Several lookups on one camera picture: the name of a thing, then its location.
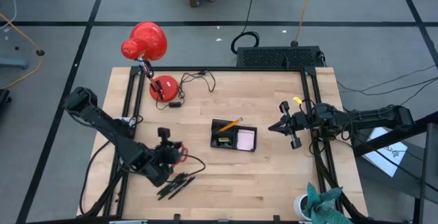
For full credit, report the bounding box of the black mesh desk organizer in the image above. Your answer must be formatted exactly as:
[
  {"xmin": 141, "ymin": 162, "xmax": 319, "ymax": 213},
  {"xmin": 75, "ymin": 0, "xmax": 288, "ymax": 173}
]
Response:
[{"xmin": 209, "ymin": 118, "xmax": 258, "ymax": 153}]

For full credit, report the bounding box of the black aluminium table frame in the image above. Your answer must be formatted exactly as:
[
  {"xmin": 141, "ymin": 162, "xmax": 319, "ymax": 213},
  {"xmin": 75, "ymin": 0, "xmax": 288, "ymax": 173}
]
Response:
[{"xmin": 77, "ymin": 65, "xmax": 369, "ymax": 224}]

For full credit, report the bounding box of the yellow hanging cable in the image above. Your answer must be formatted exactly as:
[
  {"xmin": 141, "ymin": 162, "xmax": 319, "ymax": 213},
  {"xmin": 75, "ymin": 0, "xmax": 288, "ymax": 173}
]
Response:
[{"xmin": 289, "ymin": 0, "xmax": 320, "ymax": 47}]

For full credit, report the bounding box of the black hanging cable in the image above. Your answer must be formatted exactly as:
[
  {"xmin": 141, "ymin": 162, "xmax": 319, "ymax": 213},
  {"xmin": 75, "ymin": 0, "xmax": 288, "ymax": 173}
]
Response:
[{"xmin": 230, "ymin": 0, "xmax": 261, "ymax": 55}]

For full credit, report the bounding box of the black stand beam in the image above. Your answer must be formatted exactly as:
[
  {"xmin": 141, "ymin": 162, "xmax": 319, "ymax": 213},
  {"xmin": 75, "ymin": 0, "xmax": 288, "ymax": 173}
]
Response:
[{"xmin": 352, "ymin": 110, "xmax": 438, "ymax": 224}]

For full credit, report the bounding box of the pink sticky note pad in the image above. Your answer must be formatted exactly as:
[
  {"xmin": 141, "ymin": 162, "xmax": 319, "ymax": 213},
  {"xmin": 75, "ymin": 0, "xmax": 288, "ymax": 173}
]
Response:
[{"xmin": 236, "ymin": 129, "xmax": 256, "ymax": 151}]

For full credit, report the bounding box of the yellow floor cable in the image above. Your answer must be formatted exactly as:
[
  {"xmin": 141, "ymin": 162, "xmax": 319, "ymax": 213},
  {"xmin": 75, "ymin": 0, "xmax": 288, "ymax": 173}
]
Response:
[{"xmin": 0, "ymin": 12, "xmax": 46, "ymax": 90}]

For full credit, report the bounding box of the white floor sign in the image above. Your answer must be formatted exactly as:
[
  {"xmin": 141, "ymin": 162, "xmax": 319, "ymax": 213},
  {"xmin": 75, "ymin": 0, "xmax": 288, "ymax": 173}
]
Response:
[{"xmin": 361, "ymin": 126, "xmax": 409, "ymax": 179}]

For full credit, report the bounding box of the black pen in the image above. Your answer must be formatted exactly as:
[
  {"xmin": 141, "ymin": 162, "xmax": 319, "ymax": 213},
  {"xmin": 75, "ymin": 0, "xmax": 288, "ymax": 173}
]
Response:
[
  {"xmin": 156, "ymin": 172, "xmax": 188, "ymax": 197},
  {"xmin": 157, "ymin": 177, "xmax": 192, "ymax": 201},
  {"xmin": 166, "ymin": 176, "xmax": 196, "ymax": 201}
]

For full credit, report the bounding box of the green leafy plant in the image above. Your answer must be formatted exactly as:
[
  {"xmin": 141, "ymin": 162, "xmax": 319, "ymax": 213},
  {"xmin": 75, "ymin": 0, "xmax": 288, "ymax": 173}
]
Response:
[{"xmin": 300, "ymin": 182, "xmax": 354, "ymax": 224}]

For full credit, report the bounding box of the black lamp cable with adapter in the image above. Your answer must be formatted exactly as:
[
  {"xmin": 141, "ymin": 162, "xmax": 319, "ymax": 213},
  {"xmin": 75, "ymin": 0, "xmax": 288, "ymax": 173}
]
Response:
[{"xmin": 155, "ymin": 69, "xmax": 217, "ymax": 111}]

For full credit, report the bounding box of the black floor object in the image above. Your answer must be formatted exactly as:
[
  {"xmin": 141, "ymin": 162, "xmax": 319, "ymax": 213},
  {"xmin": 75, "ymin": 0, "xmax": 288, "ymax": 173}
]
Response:
[{"xmin": 0, "ymin": 88, "xmax": 12, "ymax": 105}]

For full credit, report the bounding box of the red desk lamp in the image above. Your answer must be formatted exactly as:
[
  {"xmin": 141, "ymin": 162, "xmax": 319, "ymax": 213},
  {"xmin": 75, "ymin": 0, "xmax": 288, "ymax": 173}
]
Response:
[{"xmin": 120, "ymin": 21, "xmax": 180, "ymax": 103}]

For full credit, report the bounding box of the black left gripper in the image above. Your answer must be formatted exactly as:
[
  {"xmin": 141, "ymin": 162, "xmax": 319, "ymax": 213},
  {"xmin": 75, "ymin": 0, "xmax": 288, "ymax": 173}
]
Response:
[{"xmin": 150, "ymin": 127, "xmax": 188, "ymax": 188}]

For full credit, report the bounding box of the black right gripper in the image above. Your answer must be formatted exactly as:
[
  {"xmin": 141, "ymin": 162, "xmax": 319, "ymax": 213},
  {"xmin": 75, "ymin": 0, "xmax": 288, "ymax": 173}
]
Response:
[{"xmin": 268, "ymin": 100, "xmax": 311, "ymax": 151}]

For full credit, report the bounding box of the black vented computer case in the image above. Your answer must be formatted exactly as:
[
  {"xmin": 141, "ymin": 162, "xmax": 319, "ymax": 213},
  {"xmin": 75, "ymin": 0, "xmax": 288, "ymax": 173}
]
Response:
[{"xmin": 235, "ymin": 45, "xmax": 325, "ymax": 69}]

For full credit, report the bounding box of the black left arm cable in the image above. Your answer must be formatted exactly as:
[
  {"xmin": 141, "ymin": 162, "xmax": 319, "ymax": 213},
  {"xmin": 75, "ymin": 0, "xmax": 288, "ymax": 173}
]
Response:
[{"xmin": 181, "ymin": 153, "xmax": 207, "ymax": 179}]

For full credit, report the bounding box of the orange pencil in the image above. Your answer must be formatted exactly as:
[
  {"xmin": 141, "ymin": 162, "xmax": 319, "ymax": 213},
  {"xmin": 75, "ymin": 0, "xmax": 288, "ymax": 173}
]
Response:
[{"xmin": 218, "ymin": 116, "xmax": 245, "ymax": 133}]

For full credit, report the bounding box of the grey floor object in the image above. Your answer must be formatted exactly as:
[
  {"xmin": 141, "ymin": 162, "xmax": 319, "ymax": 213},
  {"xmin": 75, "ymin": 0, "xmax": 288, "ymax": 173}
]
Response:
[{"xmin": 0, "ymin": 58, "xmax": 30, "ymax": 70}]

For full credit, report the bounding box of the white plant pot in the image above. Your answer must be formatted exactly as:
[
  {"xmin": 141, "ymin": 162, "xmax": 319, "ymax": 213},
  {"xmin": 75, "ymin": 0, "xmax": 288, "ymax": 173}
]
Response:
[{"xmin": 293, "ymin": 192, "xmax": 311, "ymax": 222}]

